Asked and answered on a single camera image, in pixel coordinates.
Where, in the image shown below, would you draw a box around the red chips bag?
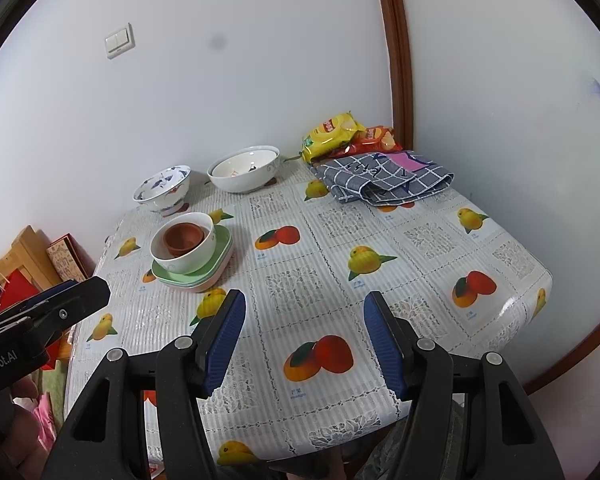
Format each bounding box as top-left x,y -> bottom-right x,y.
342,126 -> 397,157

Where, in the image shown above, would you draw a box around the pink square plate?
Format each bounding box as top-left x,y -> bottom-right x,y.
165,260 -> 231,294

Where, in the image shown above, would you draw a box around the person's left hand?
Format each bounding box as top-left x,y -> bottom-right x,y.
2,376 -> 48,466

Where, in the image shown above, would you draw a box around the red paper bag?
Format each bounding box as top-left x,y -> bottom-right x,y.
0,267 -> 66,371

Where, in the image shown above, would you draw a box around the small brown bowl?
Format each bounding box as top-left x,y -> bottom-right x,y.
166,240 -> 204,257
162,221 -> 206,248

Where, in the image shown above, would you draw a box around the pink bag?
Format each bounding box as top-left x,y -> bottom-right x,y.
32,392 -> 56,441

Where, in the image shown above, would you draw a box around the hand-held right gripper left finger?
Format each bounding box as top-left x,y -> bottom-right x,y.
40,289 -> 247,480

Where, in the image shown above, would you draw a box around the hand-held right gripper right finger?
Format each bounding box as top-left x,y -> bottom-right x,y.
363,290 -> 566,480

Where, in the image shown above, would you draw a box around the grey checkered cloth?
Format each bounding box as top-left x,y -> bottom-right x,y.
312,150 -> 455,207

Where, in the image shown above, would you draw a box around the green cloth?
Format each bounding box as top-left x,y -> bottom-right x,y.
42,365 -> 68,426

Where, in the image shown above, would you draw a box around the person's grey pants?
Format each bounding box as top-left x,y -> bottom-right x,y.
352,410 -> 466,480

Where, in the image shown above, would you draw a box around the large white bowl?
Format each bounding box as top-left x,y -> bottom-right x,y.
207,146 -> 281,194

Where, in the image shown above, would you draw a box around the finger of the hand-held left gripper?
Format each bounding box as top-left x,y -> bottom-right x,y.
0,280 -> 81,323
0,276 -> 112,356

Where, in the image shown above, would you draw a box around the green square plate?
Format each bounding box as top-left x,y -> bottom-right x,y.
151,225 -> 233,281

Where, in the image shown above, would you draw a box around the white wall light switch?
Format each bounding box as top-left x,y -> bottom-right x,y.
104,22 -> 136,59

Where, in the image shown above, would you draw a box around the blue patterned porcelain bowl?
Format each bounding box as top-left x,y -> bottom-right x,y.
132,165 -> 192,214

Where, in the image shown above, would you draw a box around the white porcelain bowl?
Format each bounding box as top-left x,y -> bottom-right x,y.
150,212 -> 217,274

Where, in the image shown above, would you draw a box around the brown wooden baseboard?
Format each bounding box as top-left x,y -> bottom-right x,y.
522,305 -> 600,396

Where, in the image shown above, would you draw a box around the yellow chips bag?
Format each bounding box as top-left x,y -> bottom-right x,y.
301,112 -> 366,163

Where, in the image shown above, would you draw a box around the fruit print tablecloth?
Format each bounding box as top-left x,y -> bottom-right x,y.
65,160 -> 553,466

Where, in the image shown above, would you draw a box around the brown wooden door frame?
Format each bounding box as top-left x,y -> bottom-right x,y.
371,0 -> 415,153

